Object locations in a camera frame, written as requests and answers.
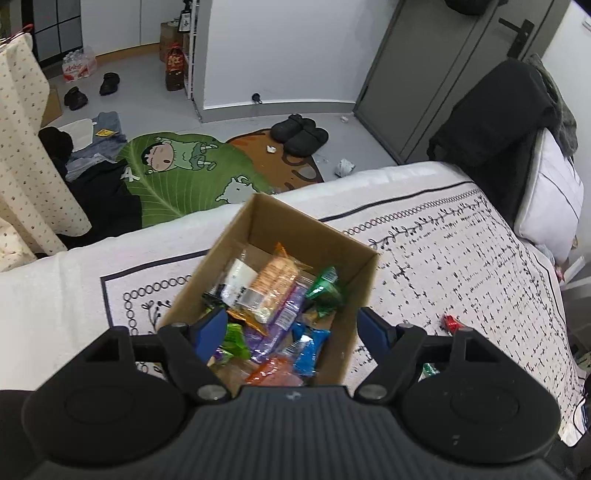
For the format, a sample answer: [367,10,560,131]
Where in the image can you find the white black patterned blanket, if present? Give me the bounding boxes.
[100,182,580,430]

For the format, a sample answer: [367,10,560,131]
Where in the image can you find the cream floral curtain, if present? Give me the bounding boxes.
[0,32,93,273]

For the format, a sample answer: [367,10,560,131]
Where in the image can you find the dark green foil packet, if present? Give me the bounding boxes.
[305,266,345,319]

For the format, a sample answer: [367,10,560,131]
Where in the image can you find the black slipper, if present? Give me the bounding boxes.
[270,114,317,141]
[283,127,329,157]

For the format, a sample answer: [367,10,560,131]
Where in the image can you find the brown mushroom rug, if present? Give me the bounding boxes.
[226,129,326,195]

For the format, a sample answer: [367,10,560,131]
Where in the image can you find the large brown oil bottle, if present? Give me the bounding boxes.
[165,42,185,92]

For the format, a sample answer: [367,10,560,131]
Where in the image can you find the bright green snack packet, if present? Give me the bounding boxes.
[210,323,252,365]

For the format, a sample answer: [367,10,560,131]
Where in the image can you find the green cartoon rug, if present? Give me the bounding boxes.
[115,131,278,229]

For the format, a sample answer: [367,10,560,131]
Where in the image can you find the orange cracker packet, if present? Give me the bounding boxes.
[249,242,315,324]

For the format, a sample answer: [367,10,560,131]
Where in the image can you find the black door handle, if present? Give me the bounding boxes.
[499,17,536,58]

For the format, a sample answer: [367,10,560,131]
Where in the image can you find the grey door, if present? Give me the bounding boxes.
[353,0,573,164]

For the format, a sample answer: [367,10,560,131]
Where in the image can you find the orange snack packet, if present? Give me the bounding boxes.
[245,356,305,387]

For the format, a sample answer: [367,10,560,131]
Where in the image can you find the white pillow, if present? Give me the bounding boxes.
[514,127,585,264]

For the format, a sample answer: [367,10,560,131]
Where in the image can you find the purple snack packet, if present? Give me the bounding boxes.
[242,284,308,365]

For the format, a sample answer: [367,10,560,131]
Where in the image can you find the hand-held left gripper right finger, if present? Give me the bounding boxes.
[355,307,504,401]

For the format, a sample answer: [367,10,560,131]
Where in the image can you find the white bed sheet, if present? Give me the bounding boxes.
[0,161,476,391]

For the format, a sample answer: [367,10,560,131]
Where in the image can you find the blue snack packet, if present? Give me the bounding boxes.
[288,322,331,377]

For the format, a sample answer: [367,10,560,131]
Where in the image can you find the black jacket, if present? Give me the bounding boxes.
[427,59,561,227]

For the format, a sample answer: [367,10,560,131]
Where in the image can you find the blue jeans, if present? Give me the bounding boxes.
[65,111,127,181]

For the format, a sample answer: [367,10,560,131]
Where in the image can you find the pack of water bottles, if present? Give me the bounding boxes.
[61,45,99,84]

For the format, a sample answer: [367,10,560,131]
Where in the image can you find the small cardboard box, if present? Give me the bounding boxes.
[159,21,185,63]

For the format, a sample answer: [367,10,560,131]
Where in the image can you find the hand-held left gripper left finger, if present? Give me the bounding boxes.
[81,307,232,402]

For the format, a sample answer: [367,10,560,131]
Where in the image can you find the grey garment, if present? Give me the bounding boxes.
[526,53,579,160]

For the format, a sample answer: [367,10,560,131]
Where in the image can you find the brown cardboard box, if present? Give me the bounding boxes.
[154,193,382,388]

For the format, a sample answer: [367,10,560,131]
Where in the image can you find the black clothes pile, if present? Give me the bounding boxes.
[38,127,144,252]

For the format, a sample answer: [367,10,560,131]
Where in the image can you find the white black label packet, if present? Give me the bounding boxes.
[215,258,259,308]

